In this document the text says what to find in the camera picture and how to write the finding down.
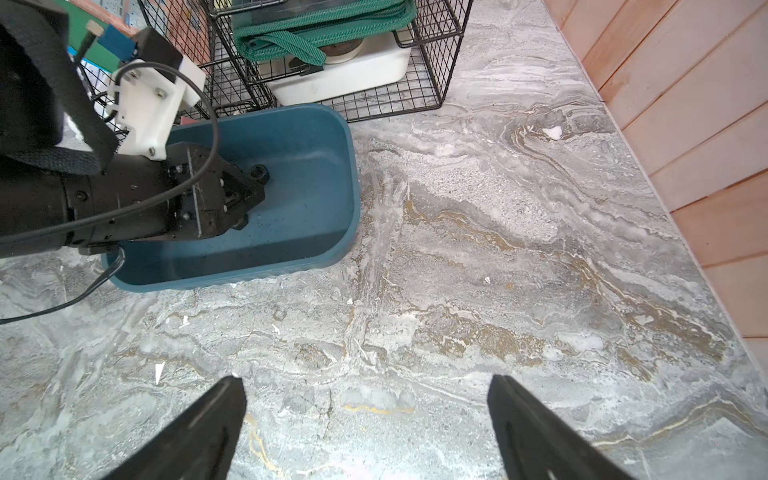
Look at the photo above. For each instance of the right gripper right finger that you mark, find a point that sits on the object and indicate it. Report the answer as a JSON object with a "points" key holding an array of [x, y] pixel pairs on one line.
{"points": [[535, 443]]}

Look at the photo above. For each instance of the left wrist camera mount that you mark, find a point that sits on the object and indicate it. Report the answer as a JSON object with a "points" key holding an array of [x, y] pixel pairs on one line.
{"points": [[161, 83]]}

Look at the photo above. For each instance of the green strap bag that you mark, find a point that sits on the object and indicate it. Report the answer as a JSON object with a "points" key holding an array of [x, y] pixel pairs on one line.
{"points": [[303, 28]]}

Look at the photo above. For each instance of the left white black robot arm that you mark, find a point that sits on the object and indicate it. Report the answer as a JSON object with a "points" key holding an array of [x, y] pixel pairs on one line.
{"points": [[86, 159]]}

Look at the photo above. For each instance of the black wire desk organizer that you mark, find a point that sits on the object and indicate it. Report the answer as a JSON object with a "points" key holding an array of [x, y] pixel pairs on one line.
{"points": [[202, 30]]}

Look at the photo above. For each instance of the black nut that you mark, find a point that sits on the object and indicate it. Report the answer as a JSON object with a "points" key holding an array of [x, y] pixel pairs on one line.
{"points": [[260, 174]]}

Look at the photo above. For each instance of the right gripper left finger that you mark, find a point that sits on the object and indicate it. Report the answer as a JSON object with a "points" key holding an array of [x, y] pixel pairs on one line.
{"points": [[199, 444]]}

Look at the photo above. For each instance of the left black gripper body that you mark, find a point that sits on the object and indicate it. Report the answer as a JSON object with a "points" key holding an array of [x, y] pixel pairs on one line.
{"points": [[217, 203]]}

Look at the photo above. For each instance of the dark teal storage box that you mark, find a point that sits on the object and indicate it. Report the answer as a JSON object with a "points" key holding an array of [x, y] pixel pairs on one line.
{"points": [[308, 219]]}

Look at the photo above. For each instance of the white tray in organizer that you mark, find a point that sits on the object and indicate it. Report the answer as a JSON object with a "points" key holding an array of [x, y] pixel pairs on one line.
{"points": [[377, 61]]}

